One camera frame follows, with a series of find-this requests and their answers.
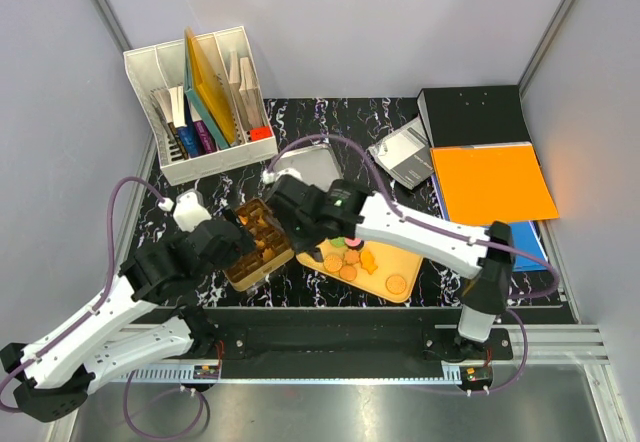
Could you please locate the yellow cookie tray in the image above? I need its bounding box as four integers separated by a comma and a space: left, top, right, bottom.
296, 237, 423, 303

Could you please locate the yellow folder in organizer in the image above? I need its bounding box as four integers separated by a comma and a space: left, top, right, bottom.
184, 27, 237, 150

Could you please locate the blue folder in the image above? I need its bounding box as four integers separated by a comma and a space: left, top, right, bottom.
510, 221, 548, 272

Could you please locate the pink macaron cookie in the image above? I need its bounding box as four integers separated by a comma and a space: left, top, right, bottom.
345, 239, 365, 251

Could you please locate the silver tin lid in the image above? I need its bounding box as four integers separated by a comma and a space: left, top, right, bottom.
274, 143, 343, 192

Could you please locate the brown compartment cookie box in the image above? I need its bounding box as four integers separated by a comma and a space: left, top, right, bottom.
224, 198, 294, 292

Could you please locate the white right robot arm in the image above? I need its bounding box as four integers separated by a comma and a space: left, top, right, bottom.
263, 171, 515, 359

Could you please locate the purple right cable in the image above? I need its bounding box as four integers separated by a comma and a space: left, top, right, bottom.
264, 134, 561, 396

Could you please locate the black binder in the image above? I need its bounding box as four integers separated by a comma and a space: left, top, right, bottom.
417, 85, 531, 148

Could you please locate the round tan biscuit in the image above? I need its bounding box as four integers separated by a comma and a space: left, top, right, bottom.
385, 275, 407, 295

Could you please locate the grey booklet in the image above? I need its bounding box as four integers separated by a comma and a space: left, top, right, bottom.
367, 116, 434, 190

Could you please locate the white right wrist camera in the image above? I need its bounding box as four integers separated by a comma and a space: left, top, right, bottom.
261, 170, 281, 185

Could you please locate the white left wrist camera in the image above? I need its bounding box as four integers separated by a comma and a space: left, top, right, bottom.
173, 189, 211, 232

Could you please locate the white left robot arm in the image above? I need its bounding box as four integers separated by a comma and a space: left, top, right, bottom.
1, 210, 255, 422

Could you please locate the orange folder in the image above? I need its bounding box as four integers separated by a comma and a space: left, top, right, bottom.
431, 143, 559, 226

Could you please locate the white file organizer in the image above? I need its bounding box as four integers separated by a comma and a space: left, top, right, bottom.
123, 26, 277, 186

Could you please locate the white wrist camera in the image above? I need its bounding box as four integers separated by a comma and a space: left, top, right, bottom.
173, 189, 211, 232
261, 170, 281, 185

